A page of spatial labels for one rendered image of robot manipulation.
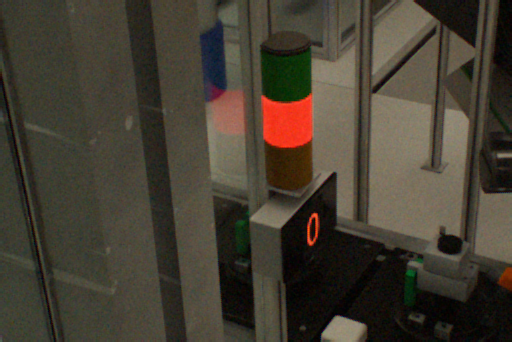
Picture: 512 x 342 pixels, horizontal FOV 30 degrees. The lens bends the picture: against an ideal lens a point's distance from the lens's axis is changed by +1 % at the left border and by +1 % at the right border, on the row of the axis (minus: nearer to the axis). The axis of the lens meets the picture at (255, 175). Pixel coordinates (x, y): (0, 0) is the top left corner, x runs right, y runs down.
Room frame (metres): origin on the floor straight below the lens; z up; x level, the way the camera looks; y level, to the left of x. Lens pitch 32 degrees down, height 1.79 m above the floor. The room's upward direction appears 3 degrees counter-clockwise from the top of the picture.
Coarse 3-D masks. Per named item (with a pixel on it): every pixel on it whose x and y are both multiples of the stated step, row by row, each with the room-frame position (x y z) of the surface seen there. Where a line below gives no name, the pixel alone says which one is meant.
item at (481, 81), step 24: (360, 0) 1.23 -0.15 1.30; (480, 0) 1.14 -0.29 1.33; (360, 24) 1.23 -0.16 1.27; (480, 24) 1.14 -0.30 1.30; (360, 48) 1.23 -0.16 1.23; (480, 48) 1.14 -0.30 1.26; (360, 72) 1.23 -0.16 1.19; (480, 72) 1.14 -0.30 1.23; (360, 96) 1.23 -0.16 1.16; (432, 96) 1.51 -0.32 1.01; (480, 96) 1.13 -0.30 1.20; (360, 120) 1.23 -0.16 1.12; (432, 120) 1.50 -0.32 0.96; (480, 120) 1.13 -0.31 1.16; (360, 144) 1.23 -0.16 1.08; (432, 144) 1.50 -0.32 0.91; (480, 144) 1.13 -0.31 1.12; (360, 168) 1.23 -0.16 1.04; (432, 168) 1.50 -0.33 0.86; (360, 192) 1.23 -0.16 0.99; (360, 216) 1.22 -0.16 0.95
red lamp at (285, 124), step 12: (264, 108) 0.84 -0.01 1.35; (276, 108) 0.83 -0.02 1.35; (288, 108) 0.83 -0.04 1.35; (300, 108) 0.83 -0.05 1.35; (264, 120) 0.84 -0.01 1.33; (276, 120) 0.83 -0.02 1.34; (288, 120) 0.83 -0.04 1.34; (300, 120) 0.83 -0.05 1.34; (264, 132) 0.85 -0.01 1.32; (276, 132) 0.83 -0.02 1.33; (288, 132) 0.83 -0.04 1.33; (300, 132) 0.83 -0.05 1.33; (276, 144) 0.83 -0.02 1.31; (288, 144) 0.83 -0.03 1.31; (300, 144) 0.83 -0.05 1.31
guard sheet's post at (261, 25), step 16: (256, 0) 0.85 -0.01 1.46; (272, 0) 0.87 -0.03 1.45; (256, 16) 0.85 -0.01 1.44; (272, 16) 0.87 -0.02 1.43; (256, 32) 0.85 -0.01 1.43; (272, 32) 0.87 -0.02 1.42; (256, 48) 0.85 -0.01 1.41; (256, 64) 0.85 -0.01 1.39; (256, 80) 0.85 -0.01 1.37; (256, 96) 0.85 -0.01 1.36; (256, 112) 0.85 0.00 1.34; (256, 128) 0.85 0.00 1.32; (256, 144) 0.86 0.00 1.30; (272, 192) 0.86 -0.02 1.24; (272, 288) 0.85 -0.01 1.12; (272, 304) 0.85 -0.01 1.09; (272, 320) 0.85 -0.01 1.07; (272, 336) 0.85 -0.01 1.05
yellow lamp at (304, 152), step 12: (264, 144) 0.85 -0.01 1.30; (276, 156) 0.83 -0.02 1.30; (288, 156) 0.83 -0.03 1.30; (300, 156) 0.83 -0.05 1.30; (312, 156) 0.85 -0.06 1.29; (276, 168) 0.83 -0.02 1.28; (288, 168) 0.83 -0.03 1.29; (300, 168) 0.83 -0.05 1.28; (312, 168) 0.85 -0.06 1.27; (276, 180) 0.83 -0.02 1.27; (288, 180) 0.83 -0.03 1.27; (300, 180) 0.83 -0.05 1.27
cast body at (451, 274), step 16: (432, 240) 0.97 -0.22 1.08; (448, 240) 0.95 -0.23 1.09; (432, 256) 0.94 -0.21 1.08; (448, 256) 0.93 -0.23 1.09; (464, 256) 0.94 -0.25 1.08; (432, 272) 0.94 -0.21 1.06; (448, 272) 0.93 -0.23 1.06; (464, 272) 0.94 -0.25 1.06; (432, 288) 0.94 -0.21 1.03; (448, 288) 0.93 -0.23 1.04; (464, 288) 0.92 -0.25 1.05
